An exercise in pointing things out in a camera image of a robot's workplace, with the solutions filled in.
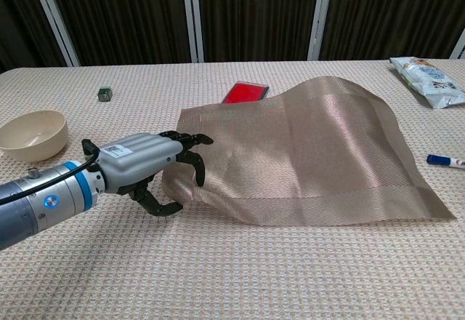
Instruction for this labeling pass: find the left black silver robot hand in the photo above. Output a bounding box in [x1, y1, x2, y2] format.
[81, 129, 214, 218]

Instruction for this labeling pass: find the beige bowl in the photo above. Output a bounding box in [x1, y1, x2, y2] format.
[0, 110, 69, 164]

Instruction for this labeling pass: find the brown woven placemat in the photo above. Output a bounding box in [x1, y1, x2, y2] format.
[161, 75, 457, 229]

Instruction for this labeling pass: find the red ink pad case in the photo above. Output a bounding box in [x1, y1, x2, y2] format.
[222, 81, 270, 105]

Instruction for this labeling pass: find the beige woven tablecloth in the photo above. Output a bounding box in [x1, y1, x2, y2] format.
[0, 59, 465, 320]

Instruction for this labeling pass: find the black curtain panel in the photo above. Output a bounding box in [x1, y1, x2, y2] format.
[0, 0, 70, 73]
[195, 0, 323, 63]
[45, 0, 193, 67]
[319, 0, 465, 61]

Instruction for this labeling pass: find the white snack bag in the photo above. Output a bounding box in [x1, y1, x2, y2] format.
[389, 56, 465, 110]

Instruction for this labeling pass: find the blue white marker pen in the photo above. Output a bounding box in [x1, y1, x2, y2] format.
[426, 153, 465, 170]

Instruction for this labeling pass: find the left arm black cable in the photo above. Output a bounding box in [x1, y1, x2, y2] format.
[0, 138, 102, 207]

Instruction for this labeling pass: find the white partition post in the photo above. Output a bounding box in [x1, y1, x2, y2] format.
[180, 0, 205, 63]
[27, 0, 81, 68]
[449, 28, 465, 60]
[307, 0, 336, 61]

